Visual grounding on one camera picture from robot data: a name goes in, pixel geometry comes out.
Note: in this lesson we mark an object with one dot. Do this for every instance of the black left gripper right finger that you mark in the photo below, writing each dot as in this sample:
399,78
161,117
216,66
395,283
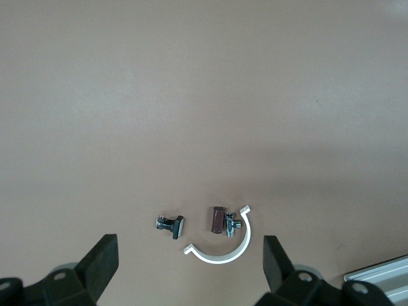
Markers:
275,271

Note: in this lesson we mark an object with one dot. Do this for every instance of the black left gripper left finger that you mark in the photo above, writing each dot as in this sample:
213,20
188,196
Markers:
99,271

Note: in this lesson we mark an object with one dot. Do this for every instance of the black square push button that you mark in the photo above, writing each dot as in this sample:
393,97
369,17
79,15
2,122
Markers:
175,227

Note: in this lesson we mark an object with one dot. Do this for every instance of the white drawer cabinet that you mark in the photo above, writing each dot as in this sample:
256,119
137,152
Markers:
389,271

